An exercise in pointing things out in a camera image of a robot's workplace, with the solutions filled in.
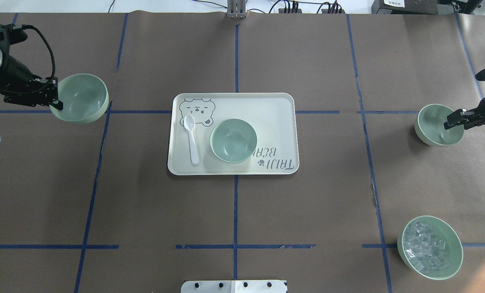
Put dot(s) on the cream bear serving tray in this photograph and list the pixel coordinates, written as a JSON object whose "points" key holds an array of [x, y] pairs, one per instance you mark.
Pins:
{"points": [[272, 115]]}

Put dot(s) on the green bowl robot's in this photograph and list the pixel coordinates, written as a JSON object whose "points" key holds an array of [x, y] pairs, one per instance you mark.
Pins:
{"points": [[429, 126], [84, 97]]}

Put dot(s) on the white plastic spoon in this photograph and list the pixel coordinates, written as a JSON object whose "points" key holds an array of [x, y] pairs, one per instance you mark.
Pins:
{"points": [[189, 124]]}

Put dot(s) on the green bowl with ice cubes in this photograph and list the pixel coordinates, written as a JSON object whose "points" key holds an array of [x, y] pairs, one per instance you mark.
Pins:
{"points": [[430, 247]]}

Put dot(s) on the green bowl on tray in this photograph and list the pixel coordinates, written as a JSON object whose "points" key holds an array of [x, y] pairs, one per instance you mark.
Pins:
{"points": [[233, 140]]}

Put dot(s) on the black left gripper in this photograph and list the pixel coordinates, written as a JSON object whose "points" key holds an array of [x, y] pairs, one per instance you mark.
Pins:
{"points": [[15, 74]]}

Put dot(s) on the aluminium camera mount post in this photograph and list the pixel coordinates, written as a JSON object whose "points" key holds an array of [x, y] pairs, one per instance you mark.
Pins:
{"points": [[236, 9]]}

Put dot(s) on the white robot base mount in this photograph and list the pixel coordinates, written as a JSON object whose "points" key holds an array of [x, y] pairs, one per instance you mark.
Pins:
{"points": [[234, 286]]}

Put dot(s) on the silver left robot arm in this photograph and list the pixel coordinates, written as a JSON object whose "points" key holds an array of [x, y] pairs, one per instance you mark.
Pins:
{"points": [[18, 84]]}

